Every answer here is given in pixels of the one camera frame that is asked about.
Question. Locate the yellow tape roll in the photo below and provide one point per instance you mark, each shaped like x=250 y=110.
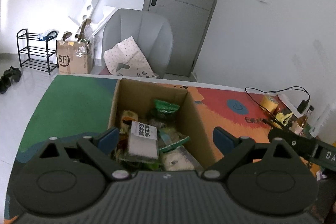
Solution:
x=269 y=104

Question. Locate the black wire rack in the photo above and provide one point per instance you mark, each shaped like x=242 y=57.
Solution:
x=278 y=124

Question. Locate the SF cardboard box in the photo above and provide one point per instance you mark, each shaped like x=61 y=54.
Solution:
x=75 y=51

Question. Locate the white perforated board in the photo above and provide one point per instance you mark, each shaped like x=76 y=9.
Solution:
x=85 y=11

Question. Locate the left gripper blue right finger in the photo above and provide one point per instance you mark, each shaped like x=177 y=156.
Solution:
x=224 y=141

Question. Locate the white black-label snack pack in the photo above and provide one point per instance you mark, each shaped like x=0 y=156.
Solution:
x=143 y=141

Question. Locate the colourful cat table mat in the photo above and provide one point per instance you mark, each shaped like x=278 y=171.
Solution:
x=127 y=151

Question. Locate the amber glass bottle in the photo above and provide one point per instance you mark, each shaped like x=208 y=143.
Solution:
x=299 y=125

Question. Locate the black shoes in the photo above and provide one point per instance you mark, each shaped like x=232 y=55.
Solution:
x=9 y=77

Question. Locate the black shoe rack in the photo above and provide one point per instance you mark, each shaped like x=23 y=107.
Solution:
x=35 y=54

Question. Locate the grey armchair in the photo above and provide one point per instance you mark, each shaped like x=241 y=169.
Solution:
x=151 y=32

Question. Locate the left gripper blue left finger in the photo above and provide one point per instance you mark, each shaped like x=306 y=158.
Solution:
x=106 y=142

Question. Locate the brown cardboard box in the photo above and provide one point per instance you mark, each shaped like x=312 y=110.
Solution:
x=193 y=119

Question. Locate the black charger plug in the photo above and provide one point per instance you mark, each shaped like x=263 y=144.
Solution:
x=302 y=106

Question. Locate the cookie pack teal stripe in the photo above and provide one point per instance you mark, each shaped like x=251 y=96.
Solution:
x=169 y=139

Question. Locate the blue white tissue pack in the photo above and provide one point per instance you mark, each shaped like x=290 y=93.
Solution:
x=320 y=175

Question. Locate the white power strip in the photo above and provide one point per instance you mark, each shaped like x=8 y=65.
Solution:
x=285 y=100

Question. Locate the blue slipper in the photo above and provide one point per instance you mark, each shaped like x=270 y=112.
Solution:
x=47 y=36

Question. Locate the dark green snack packet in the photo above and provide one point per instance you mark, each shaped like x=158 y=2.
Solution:
x=164 y=107

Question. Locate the yellow crumpled wrapper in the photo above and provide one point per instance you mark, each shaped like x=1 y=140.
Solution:
x=282 y=118

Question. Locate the clear plastic bottle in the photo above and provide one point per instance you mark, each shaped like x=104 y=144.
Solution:
x=325 y=123

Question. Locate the dotted white cushion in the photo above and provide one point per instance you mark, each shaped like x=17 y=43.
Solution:
x=126 y=59

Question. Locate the orange label bread pack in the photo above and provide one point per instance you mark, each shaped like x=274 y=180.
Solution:
x=127 y=117

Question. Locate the long white bread pack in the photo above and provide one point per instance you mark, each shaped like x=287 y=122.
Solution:
x=180 y=159

